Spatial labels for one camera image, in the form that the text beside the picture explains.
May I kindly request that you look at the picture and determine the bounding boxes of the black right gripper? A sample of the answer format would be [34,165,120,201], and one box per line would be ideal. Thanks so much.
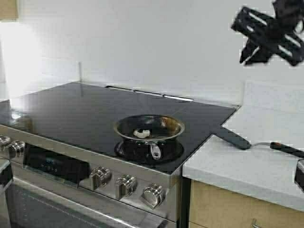
[231,0,304,66]

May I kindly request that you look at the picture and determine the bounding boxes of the black spatula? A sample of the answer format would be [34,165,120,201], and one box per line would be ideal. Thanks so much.
[210,126,304,159]

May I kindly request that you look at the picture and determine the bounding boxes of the raw white shrimp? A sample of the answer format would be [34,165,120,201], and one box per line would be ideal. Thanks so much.
[133,129,151,138]

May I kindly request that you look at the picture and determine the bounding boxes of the black robot base left edge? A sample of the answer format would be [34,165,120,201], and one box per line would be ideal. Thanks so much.
[0,159,13,189]

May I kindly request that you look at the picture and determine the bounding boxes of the black robot base right edge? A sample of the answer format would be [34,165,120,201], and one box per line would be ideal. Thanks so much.
[294,160,304,191]

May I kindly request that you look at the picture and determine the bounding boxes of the steel frying pan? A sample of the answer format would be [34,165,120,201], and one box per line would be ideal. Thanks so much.
[114,114,185,164]

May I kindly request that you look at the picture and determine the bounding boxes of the light wood base cabinet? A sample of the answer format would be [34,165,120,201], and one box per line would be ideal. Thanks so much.
[189,181,304,228]

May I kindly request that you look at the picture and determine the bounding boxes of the far right stove knob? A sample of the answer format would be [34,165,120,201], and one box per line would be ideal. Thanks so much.
[140,183,165,209]

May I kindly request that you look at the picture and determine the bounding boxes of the stove knob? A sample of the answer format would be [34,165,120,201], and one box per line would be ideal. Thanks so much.
[8,140,25,158]
[0,135,11,151]
[140,183,165,209]
[115,175,137,200]
[89,167,112,190]

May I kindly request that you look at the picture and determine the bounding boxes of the middle stove knob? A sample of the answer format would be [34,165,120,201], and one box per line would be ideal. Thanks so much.
[89,167,112,190]

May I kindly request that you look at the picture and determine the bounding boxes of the stove black display panel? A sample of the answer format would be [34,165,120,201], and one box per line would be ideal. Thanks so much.
[23,143,89,188]

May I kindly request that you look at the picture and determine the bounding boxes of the stainless steel electric stove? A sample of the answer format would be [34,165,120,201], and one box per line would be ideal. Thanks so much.
[0,82,238,228]

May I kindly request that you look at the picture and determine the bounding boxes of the wood upper cabinet corner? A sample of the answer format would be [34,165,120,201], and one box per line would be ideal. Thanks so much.
[0,0,18,21]

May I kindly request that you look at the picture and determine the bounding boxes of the far left stove knob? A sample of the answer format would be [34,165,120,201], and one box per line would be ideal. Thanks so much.
[0,135,11,151]

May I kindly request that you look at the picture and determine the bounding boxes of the metal cabinet drawer handle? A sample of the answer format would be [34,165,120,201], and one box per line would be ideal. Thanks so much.
[251,218,261,228]

